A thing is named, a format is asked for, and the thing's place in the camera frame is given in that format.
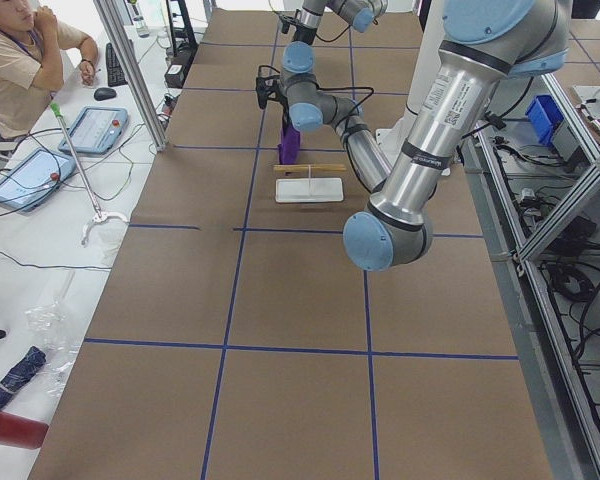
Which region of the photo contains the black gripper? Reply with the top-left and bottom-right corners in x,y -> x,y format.
279,98 -> 293,131

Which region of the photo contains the purple microfibre towel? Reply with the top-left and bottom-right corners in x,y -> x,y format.
278,124 -> 301,165

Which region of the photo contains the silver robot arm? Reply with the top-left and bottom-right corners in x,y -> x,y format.
279,1 -> 572,271
292,0 -> 388,45

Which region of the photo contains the black computer box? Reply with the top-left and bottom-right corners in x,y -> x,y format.
164,50 -> 195,89

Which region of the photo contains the black keyboard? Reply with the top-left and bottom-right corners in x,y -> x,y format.
105,42 -> 127,88

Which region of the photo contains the black computer mouse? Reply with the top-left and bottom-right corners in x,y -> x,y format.
93,87 -> 117,101

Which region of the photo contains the far teach pendant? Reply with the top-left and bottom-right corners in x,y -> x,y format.
67,106 -> 129,156

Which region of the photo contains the teach pendant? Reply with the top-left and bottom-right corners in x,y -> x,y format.
67,106 -> 129,156
0,148 -> 76,212

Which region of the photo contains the long metal grabber tool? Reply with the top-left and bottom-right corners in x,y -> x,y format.
50,102 -> 129,246

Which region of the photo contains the blue plastic bin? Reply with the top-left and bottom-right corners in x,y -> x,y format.
525,94 -> 564,147

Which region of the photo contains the seated person beige shirt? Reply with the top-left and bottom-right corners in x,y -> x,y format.
0,1 -> 99,140

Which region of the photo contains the near teach pendant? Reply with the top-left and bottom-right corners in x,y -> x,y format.
0,148 -> 76,212

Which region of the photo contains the crumpled clear plastic wrap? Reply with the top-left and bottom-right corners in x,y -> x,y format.
25,301 -> 80,350

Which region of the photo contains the dark blue folded umbrella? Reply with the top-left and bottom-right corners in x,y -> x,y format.
0,346 -> 46,410

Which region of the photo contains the red bottle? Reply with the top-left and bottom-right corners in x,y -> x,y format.
0,411 -> 49,450

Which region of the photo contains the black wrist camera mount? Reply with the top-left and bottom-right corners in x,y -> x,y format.
255,75 -> 281,110
278,14 -> 296,34

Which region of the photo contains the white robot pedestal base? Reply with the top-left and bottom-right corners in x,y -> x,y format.
376,0 -> 444,165

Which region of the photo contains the aluminium frame post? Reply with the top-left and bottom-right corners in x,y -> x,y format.
93,0 -> 167,152

